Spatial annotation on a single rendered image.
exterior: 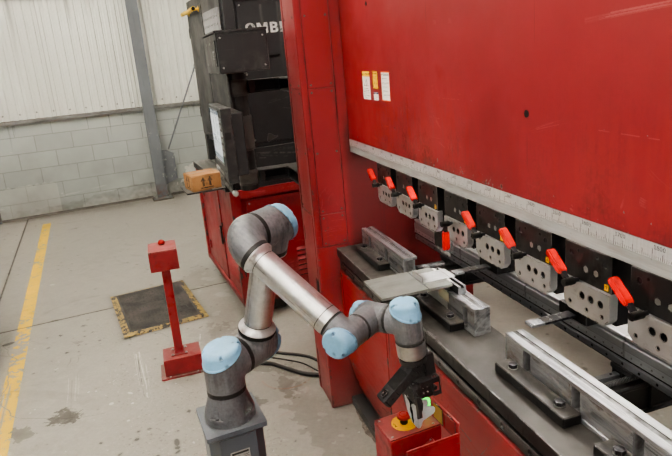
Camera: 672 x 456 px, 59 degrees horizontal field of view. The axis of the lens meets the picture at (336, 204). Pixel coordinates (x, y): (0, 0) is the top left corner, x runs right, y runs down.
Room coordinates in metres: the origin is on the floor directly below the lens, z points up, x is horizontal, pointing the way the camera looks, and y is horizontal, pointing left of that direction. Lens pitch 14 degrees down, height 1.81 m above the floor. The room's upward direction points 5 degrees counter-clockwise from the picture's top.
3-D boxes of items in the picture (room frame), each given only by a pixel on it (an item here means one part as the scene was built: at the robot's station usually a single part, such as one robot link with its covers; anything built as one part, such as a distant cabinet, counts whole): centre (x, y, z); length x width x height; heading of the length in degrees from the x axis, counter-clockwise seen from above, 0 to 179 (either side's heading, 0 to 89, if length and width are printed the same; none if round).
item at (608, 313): (1.24, -0.58, 1.26); 0.15 x 0.09 x 0.17; 16
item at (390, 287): (1.94, -0.23, 1.00); 0.26 x 0.18 x 0.01; 106
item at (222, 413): (1.58, 0.38, 0.82); 0.15 x 0.15 x 0.10
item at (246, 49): (3.05, 0.44, 1.53); 0.51 x 0.25 x 0.85; 17
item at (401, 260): (2.51, -0.21, 0.92); 0.50 x 0.06 x 0.10; 16
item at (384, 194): (2.39, -0.25, 1.26); 0.15 x 0.09 x 0.17; 16
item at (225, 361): (1.59, 0.37, 0.94); 0.13 x 0.12 x 0.14; 144
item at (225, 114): (2.98, 0.51, 1.42); 0.45 x 0.12 x 0.36; 17
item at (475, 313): (1.93, -0.38, 0.92); 0.39 x 0.06 x 0.10; 16
